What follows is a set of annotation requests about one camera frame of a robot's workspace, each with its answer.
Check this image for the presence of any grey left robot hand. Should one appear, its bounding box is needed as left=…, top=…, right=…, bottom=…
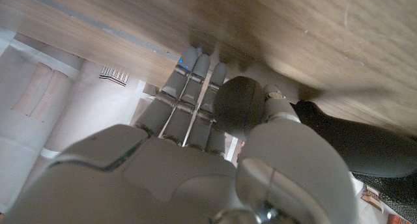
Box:
left=0, top=46, right=359, bottom=224

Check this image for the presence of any black game controller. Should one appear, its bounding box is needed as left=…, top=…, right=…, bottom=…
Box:
left=291, top=100, right=417, bottom=178

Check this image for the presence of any printed bookshelf backdrop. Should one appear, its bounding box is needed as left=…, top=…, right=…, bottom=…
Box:
left=0, top=28, right=417, bottom=224

